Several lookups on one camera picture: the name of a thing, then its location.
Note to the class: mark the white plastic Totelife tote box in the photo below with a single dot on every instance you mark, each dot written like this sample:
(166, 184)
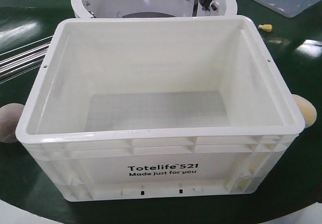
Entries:
(158, 107)

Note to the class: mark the yellow plush ball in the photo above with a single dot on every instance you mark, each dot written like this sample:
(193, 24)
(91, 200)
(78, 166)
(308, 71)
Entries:
(307, 109)

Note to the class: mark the pink plush ball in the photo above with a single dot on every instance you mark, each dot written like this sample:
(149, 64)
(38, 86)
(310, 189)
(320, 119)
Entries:
(10, 116)

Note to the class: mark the white round cylindrical housing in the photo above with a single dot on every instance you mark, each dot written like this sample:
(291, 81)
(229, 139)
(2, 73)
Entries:
(152, 8)

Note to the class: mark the small yellow toy piece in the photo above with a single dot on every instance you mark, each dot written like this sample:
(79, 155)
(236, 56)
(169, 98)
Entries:
(266, 27)

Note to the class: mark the metal rods bundle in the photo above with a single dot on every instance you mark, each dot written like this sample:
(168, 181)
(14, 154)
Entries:
(20, 60)

